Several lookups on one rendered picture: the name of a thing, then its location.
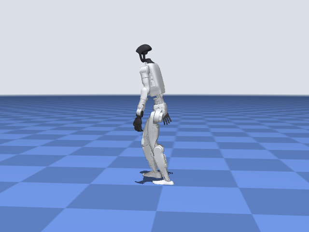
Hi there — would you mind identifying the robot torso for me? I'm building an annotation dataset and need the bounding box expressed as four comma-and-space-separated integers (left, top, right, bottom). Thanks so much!
143, 62, 168, 116

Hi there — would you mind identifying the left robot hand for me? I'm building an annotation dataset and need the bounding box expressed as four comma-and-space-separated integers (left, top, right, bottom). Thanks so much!
133, 111, 143, 132

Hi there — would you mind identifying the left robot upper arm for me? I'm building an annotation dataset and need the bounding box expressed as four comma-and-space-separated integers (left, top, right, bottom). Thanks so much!
140, 65, 150, 95

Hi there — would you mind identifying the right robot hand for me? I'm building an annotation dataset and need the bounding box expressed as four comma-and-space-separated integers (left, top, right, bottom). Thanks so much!
163, 113, 171, 125

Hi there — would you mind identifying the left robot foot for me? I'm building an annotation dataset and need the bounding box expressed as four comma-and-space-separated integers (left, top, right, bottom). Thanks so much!
152, 179, 174, 185

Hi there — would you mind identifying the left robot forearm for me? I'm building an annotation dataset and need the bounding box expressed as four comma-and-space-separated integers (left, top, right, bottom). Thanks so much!
136, 88, 148, 116

